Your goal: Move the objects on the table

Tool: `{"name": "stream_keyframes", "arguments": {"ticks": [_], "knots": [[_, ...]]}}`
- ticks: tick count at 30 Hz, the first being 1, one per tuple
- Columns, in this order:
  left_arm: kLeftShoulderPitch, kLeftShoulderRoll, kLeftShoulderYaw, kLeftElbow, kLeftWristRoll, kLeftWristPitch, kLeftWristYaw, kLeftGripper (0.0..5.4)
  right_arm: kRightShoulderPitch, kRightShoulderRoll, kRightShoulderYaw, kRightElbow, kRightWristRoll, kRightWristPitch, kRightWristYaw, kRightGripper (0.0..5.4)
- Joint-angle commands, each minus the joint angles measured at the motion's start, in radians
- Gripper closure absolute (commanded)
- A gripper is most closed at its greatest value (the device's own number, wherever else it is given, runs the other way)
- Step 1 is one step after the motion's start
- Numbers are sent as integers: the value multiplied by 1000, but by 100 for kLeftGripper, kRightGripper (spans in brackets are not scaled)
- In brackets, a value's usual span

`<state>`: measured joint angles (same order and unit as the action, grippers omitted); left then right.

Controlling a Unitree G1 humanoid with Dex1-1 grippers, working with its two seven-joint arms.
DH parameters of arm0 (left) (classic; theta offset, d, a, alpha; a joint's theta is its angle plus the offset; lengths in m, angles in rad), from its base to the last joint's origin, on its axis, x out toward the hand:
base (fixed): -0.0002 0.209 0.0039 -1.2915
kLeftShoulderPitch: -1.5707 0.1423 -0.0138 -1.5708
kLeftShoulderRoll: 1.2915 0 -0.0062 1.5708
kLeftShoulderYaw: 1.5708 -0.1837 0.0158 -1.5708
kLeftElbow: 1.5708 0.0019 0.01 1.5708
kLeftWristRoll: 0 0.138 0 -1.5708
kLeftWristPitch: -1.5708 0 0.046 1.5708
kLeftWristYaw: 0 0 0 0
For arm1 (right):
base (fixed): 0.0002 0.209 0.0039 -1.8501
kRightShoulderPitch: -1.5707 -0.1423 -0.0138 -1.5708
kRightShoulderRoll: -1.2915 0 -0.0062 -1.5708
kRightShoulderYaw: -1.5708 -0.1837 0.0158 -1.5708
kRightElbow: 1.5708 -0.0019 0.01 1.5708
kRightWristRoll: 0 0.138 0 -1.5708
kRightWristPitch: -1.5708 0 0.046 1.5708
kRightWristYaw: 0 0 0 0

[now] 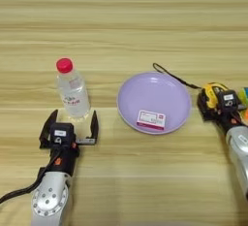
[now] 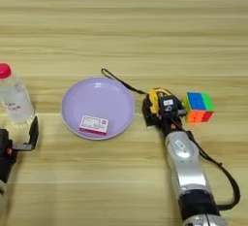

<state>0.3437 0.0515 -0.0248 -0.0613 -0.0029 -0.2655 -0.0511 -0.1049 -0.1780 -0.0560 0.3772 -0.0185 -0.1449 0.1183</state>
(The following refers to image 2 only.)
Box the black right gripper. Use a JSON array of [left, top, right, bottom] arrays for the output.
[[141, 97, 188, 139]]

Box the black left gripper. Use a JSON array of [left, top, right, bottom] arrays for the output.
[[0, 115, 40, 184]]

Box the yellow black tape measure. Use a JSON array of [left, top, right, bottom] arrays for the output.
[[101, 68, 183, 116]]

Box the white and pink card box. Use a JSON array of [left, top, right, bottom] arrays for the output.
[[78, 114, 109, 137]]

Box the lilac round plate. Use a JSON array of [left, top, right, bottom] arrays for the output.
[[60, 77, 136, 141]]

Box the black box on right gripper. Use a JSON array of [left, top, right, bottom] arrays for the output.
[[158, 95, 182, 116]]

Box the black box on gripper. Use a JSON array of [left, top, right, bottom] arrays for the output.
[[158, 95, 182, 116], [0, 128, 10, 148]]

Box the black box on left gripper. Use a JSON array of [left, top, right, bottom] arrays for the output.
[[0, 128, 10, 148]]

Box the multicoloured puzzle cube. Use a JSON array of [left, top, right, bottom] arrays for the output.
[[182, 91, 215, 125]]

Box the clear bottle with red cap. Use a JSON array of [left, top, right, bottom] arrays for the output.
[[0, 62, 36, 126]]

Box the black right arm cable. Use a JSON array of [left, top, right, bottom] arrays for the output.
[[185, 130, 242, 212]]

